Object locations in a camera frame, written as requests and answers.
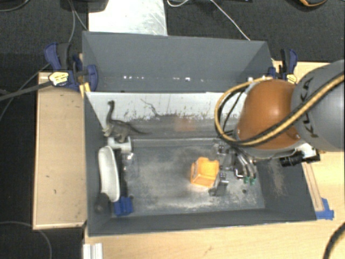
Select clear glass thing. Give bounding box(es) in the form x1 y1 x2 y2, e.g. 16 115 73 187
121 150 141 173

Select white plastic pipe piece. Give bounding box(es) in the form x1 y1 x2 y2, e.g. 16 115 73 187
107 135 133 153

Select grey toy dinosaur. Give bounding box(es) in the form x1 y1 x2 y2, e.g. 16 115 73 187
102 99 152 143

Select blue plastic block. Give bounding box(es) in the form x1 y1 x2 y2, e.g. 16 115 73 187
112 195 134 217

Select grey metal bin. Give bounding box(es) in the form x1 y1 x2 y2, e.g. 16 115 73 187
81 30 318 237

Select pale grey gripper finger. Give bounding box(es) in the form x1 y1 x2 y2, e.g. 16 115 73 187
210 172 230 197
215 142 232 172

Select white oval plastic thing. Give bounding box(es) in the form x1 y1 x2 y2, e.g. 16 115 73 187
97 145 121 202

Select pale wood flat board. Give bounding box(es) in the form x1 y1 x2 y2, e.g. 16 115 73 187
32 71 88 230

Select black cylinder on white bracket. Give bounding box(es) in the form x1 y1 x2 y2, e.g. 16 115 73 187
278 142 322 168

